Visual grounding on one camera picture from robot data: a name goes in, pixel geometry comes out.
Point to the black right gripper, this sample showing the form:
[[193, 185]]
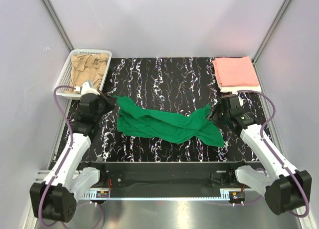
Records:
[[218, 113]]

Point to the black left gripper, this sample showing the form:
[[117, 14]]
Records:
[[105, 101]]

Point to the green t shirt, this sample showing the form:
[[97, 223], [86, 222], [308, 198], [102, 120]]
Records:
[[172, 127]]

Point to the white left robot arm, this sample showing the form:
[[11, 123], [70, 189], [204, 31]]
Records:
[[56, 197]]

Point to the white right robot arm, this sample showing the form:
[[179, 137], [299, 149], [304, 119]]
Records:
[[284, 187]]

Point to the folded cream t shirt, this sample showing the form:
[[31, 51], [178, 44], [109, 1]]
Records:
[[241, 87]]

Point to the white plastic basket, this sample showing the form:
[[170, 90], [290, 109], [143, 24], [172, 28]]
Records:
[[65, 74]]

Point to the folded pink t shirt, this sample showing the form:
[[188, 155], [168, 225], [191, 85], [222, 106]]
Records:
[[234, 72]]

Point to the beige crumpled t shirt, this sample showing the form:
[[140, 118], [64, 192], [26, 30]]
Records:
[[88, 67]]

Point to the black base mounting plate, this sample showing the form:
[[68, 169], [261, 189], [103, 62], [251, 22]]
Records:
[[171, 175]]

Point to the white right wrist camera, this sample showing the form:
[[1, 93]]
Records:
[[241, 101]]

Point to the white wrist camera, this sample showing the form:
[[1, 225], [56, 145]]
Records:
[[241, 101], [86, 88]]

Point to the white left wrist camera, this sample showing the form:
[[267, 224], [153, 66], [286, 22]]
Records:
[[86, 88]]

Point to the white slotted cable duct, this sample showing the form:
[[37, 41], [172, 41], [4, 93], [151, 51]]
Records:
[[161, 194]]

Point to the left aluminium frame post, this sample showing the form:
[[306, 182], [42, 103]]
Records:
[[58, 24]]

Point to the aluminium frame post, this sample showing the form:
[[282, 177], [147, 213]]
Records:
[[275, 23], [58, 24]]

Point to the right aluminium frame post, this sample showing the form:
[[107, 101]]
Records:
[[275, 23]]

